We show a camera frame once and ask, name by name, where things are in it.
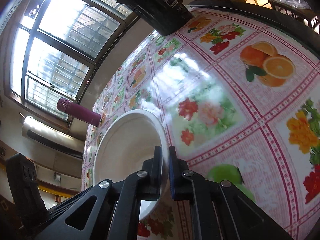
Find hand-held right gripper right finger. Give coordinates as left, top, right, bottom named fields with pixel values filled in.
left=169, top=146, right=293, bottom=240

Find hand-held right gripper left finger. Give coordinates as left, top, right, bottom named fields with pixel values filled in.
left=34, top=145, right=162, bottom=240

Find deep white bowl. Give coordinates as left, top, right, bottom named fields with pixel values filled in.
left=93, top=109, right=167, bottom=222

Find white tower air conditioner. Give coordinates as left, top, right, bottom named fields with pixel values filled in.
left=21, top=116, right=84, bottom=159

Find purple thermos bottle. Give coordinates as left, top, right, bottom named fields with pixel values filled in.
left=56, top=97, right=102, bottom=127

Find barred window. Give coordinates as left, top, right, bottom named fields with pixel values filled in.
left=5, top=0, right=140, bottom=129

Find black electric kettle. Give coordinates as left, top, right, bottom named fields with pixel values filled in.
left=116, top=0, right=194, bottom=37

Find black-rimmed table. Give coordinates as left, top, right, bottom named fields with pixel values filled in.
left=187, top=0, right=320, bottom=65

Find window exhaust fan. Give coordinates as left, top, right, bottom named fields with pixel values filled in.
left=24, top=0, right=44, bottom=22

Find dark wooden stand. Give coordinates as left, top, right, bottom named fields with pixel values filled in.
left=267, top=0, right=320, bottom=34

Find yellow-framed wall shelf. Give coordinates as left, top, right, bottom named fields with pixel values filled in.
left=0, top=140, right=83, bottom=230

